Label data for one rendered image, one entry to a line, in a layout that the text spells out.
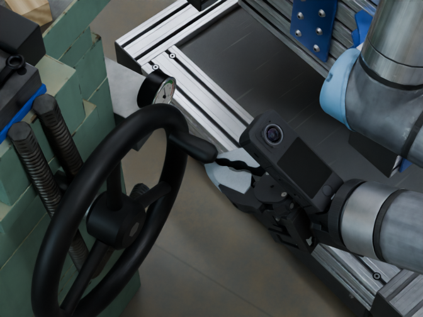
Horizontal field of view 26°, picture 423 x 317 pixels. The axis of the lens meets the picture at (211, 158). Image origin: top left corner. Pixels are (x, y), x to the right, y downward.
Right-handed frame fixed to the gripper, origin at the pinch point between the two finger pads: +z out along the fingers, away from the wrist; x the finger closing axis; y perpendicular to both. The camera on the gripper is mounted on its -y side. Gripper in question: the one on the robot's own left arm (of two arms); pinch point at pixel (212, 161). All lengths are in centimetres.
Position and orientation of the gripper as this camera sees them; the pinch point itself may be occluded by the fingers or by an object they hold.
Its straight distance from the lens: 105.4
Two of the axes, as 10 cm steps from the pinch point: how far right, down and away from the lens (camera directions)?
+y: 4.1, 6.7, 6.2
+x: 5.8, -7.2, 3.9
